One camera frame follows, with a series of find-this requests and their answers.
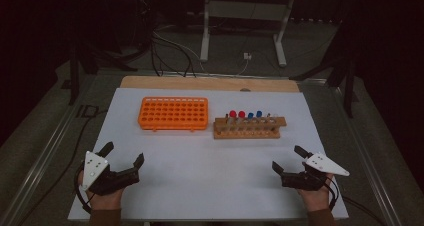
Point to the person's right hand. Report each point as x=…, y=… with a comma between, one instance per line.
x=318, y=199

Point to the wooden test tube rack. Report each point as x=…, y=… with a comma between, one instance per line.
x=250, y=134

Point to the blue-capped test tube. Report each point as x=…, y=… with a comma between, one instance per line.
x=259, y=113
x=250, y=115

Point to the white table mat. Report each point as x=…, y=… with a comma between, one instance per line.
x=200, y=172

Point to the white metal stand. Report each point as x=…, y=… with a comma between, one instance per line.
x=204, y=36

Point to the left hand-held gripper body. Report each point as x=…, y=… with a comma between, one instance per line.
x=113, y=181

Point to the aluminium frame rail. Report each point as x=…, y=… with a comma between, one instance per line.
x=50, y=152
x=213, y=75
x=366, y=159

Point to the person's left hand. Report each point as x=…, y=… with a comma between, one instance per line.
x=106, y=202

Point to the black tripod stand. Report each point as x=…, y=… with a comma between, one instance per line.
x=348, y=86
x=74, y=82

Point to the red-capped test tube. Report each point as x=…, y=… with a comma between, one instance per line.
x=241, y=114
x=232, y=113

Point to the white power plug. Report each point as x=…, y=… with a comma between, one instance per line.
x=247, y=56

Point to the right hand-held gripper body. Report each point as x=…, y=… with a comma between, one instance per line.
x=303, y=181

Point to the dark equipment stand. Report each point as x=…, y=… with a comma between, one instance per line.
x=145, y=16

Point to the orange plastic tube rack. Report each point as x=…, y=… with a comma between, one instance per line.
x=173, y=127

